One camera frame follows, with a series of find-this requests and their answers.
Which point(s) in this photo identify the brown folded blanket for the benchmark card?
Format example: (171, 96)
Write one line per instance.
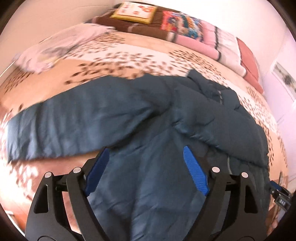
(151, 30)

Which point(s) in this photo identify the beige padded bed side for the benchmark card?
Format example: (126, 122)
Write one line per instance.
(33, 21)

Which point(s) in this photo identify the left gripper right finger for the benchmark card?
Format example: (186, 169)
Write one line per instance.
(231, 210)

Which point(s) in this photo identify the floral beige brown bed blanket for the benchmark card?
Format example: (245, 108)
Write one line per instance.
(123, 55)

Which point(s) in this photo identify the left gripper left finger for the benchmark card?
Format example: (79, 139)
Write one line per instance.
(47, 218)

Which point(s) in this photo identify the white wardrobe with ornament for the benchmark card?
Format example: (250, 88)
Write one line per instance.
(279, 87)

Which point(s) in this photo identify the light pink crumpled cloth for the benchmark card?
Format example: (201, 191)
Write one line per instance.
(44, 55)

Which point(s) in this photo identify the pink striped folded quilt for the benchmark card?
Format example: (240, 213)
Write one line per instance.
(226, 49)

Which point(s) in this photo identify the dark blue quilted jacket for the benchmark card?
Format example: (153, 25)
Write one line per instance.
(146, 191)

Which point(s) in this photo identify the yellow embroidered cushion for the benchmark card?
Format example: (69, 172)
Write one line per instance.
(135, 12)

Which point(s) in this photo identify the colourful patterned cushion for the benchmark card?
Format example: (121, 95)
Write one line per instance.
(182, 24)

